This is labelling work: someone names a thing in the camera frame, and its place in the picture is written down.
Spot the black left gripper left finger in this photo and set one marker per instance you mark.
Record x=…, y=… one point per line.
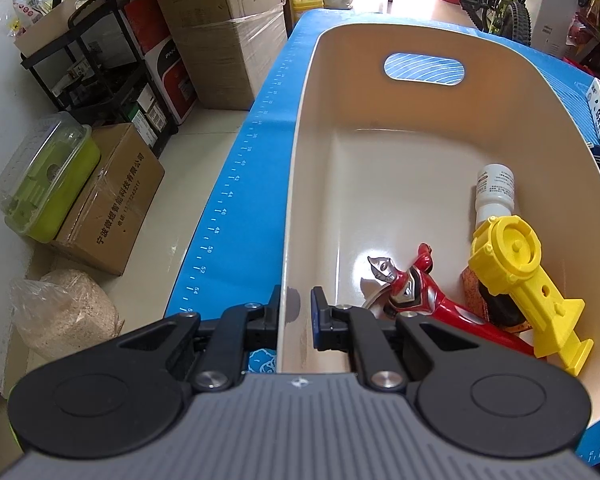
x=224, y=345

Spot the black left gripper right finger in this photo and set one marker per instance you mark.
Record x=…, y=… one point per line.
x=367, y=341

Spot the red Ultraman action figure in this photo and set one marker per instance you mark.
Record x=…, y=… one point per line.
x=414, y=292

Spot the white tape roll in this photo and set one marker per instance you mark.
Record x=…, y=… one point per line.
x=503, y=312

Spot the yellow plastic toy part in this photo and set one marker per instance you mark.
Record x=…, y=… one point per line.
x=505, y=256

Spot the white pill bottle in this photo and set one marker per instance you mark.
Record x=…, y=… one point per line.
x=495, y=193

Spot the beige plastic storage bin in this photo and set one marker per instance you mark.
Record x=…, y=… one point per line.
x=394, y=124

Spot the red patterned gift box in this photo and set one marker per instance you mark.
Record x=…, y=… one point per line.
x=474, y=301

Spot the plastic bag of grain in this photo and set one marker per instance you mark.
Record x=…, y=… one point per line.
x=62, y=313

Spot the floor cardboard box with text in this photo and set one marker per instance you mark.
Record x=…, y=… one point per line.
x=103, y=224

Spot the green clear-lid container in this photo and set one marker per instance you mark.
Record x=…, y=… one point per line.
x=45, y=176

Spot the lower cardboard box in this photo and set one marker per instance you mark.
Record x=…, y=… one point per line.
x=229, y=61

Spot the black metal shelf rack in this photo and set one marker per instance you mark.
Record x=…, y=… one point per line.
x=95, y=72

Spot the red white appliance box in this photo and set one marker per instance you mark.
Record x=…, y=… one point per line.
x=168, y=69

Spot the white cabinet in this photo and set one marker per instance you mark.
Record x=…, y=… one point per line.
x=555, y=5

